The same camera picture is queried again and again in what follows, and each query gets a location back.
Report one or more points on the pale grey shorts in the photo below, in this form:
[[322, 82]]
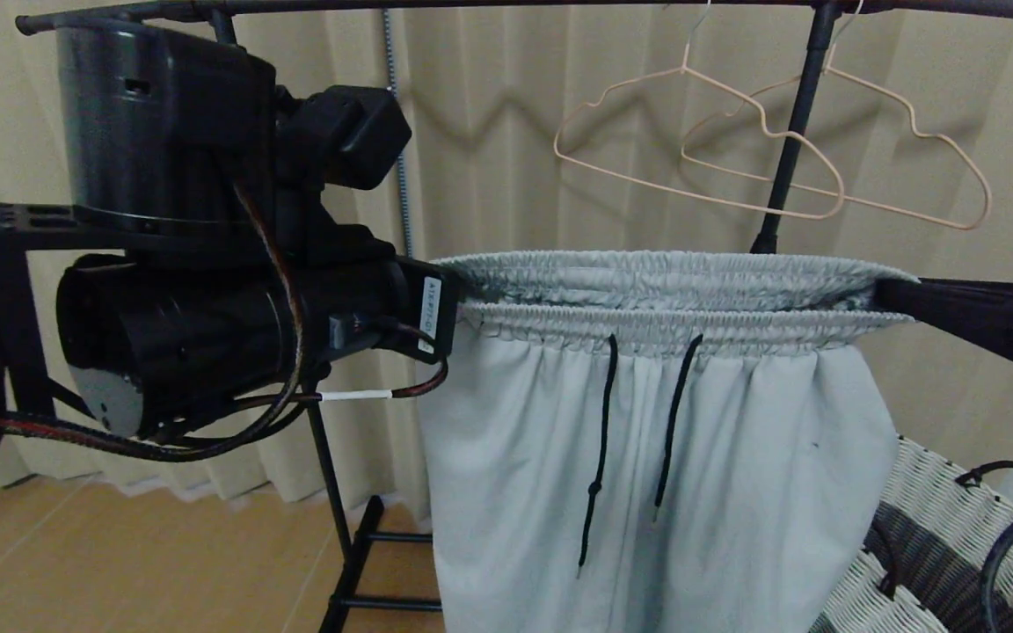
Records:
[[735, 457]]

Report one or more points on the beige curtain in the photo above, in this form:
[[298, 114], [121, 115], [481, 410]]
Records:
[[515, 132]]

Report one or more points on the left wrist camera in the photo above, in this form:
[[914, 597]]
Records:
[[357, 132]]

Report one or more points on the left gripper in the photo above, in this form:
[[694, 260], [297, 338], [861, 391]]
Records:
[[207, 325]]

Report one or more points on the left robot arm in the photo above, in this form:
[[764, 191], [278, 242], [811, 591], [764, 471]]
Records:
[[155, 123]]

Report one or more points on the black clothes rack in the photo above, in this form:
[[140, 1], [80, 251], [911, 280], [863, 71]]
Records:
[[801, 114]]

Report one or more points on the pink clothes hanger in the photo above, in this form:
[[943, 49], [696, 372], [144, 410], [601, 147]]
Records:
[[757, 105], [914, 119]]

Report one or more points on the white laundry basket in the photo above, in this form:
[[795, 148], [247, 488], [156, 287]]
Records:
[[929, 492]]

